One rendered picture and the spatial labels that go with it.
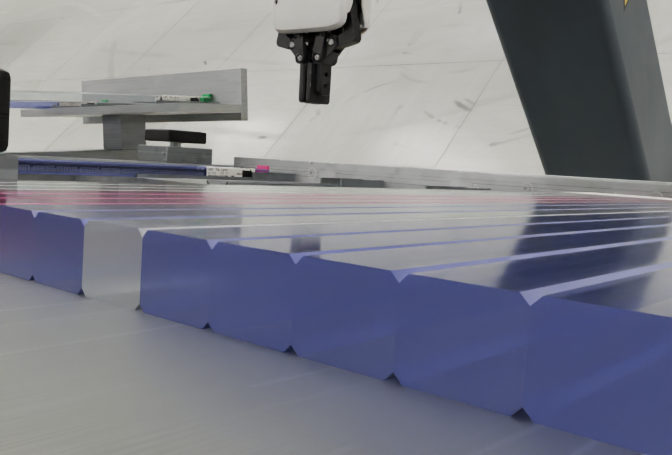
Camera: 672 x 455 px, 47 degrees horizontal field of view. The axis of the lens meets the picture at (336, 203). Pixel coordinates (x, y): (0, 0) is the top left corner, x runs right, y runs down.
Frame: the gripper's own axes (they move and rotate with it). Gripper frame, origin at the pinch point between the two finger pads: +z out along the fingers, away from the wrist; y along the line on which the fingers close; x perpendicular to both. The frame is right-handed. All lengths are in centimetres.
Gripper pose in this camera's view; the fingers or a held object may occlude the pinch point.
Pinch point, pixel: (314, 84)
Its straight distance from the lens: 80.7
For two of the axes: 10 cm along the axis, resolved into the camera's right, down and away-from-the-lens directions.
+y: -7.7, -0.8, 6.3
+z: -0.5, 10.0, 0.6
